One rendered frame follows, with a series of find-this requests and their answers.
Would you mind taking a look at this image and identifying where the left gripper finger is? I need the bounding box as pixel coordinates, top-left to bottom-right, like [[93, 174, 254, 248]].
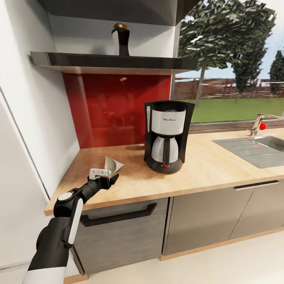
[[110, 174, 119, 186]]

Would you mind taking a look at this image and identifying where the paper coffee filter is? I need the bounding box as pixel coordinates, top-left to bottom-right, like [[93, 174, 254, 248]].
[[105, 156, 125, 178]]

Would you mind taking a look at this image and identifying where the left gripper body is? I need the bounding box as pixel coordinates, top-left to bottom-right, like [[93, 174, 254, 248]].
[[84, 175, 111, 196]]

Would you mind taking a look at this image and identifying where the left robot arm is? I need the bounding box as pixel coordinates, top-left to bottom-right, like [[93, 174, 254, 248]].
[[22, 168, 119, 284]]

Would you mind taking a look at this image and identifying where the bottle of coffee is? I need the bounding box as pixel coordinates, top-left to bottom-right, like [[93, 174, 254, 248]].
[[111, 23, 130, 56]]

